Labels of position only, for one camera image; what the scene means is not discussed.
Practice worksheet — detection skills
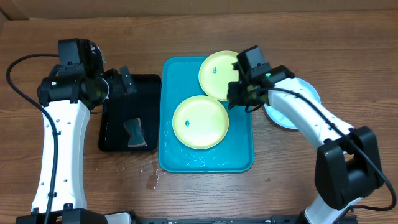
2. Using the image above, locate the yellow plate front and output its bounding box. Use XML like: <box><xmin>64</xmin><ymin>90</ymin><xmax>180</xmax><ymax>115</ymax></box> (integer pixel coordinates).
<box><xmin>172</xmin><ymin>95</ymin><xmax>229</xmax><ymax>150</ymax></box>

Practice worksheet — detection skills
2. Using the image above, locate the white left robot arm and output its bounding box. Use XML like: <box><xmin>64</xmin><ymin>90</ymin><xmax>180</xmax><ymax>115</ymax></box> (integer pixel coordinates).
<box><xmin>31</xmin><ymin>65</ymin><xmax>136</xmax><ymax>213</ymax></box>

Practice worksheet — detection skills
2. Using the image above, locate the yellow plate rear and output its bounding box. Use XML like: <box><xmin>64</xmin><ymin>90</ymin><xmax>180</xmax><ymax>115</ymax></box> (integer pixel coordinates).
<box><xmin>198</xmin><ymin>50</ymin><xmax>239</xmax><ymax>101</ymax></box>

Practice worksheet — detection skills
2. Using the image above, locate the teal plastic tray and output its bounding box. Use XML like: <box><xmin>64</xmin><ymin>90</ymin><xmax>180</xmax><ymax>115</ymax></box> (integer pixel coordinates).
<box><xmin>159</xmin><ymin>57</ymin><xmax>254</xmax><ymax>173</ymax></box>

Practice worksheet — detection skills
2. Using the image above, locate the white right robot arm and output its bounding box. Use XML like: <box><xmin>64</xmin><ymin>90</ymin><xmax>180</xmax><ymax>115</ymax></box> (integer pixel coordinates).
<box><xmin>228</xmin><ymin>63</ymin><xmax>384</xmax><ymax>223</ymax></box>

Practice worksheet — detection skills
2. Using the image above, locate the light blue plate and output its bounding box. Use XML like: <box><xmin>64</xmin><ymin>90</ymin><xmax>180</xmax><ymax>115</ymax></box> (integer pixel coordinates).
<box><xmin>264</xmin><ymin>78</ymin><xmax>321</xmax><ymax>130</ymax></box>

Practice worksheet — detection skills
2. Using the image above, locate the yellow plate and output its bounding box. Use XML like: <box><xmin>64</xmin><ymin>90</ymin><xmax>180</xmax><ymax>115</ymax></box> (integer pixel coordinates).
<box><xmin>198</xmin><ymin>50</ymin><xmax>239</xmax><ymax>101</ymax></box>
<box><xmin>172</xmin><ymin>95</ymin><xmax>229</xmax><ymax>150</ymax></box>

